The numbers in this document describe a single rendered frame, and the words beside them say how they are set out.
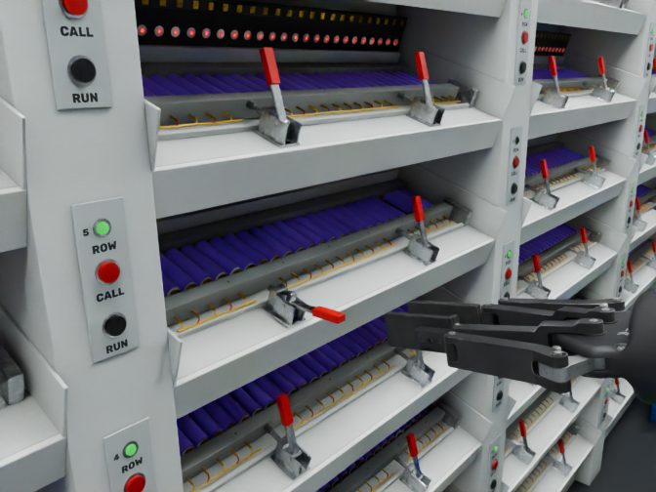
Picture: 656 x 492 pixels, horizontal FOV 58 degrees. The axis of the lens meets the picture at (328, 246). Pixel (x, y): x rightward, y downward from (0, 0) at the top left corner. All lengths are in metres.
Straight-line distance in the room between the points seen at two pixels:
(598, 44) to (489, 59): 0.70
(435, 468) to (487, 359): 0.63
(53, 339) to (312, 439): 0.39
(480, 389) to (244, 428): 0.50
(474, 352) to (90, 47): 0.34
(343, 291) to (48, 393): 0.35
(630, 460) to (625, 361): 1.71
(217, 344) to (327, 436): 0.25
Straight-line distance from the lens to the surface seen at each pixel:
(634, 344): 0.42
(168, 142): 0.54
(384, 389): 0.87
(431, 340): 0.49
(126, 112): 0.47
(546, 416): 1.58
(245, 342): 0.60
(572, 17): 1.20
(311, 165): 0.61
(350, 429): 0.80
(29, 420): 0.52
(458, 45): 0.99
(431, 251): 0.82
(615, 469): 2.07
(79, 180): 0.45
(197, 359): 0.57
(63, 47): 0.45
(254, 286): 0.66
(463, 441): 1.12
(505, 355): 0.43
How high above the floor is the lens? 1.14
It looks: 16 degrees down
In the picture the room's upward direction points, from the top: 1 degrees counter-clockwise
